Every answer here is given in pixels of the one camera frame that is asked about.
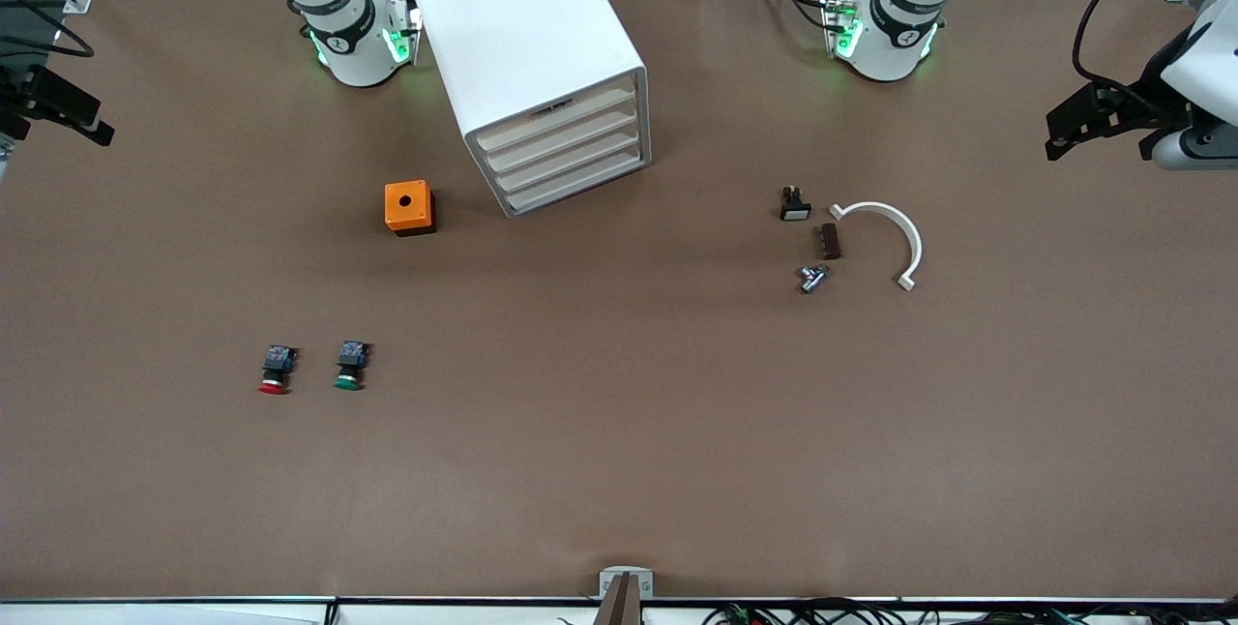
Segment white curved bracket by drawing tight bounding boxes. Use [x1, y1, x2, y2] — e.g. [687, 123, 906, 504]
[829, 201, 924, 292]

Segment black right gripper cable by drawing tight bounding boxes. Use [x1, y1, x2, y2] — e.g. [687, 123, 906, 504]
[0, 0, 96, 59]

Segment grey metal bracket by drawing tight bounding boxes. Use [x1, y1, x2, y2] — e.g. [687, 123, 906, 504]
[599, 567, 655, 602]

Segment green push button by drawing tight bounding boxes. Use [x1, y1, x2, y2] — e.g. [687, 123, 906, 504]
[334, 341, 372, 392]

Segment white drawer cabinet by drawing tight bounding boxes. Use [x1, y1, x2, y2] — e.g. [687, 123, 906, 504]
[405, 0, 653, 220]

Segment orange box with hole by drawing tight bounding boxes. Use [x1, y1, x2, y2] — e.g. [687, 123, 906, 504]
[384, 180, 437, 237]

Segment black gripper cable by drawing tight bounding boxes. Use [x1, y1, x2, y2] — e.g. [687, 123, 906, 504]
[0, 0, 96, 59]
[1071, 0, 1238, 89]

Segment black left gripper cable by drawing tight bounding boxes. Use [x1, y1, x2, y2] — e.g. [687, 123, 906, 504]
[1071, 0, 1238, 89]

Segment red push button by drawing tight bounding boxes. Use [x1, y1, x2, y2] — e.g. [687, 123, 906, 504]
[257, 344, 298, 396]

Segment black cable bundle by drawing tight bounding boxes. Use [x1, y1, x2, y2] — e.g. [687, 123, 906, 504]
[701, 596, 1238, 625]

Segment white plastic drawer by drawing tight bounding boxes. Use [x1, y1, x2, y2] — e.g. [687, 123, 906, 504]
[484, 103, 642, 172]
[472, 74, 640, 150]

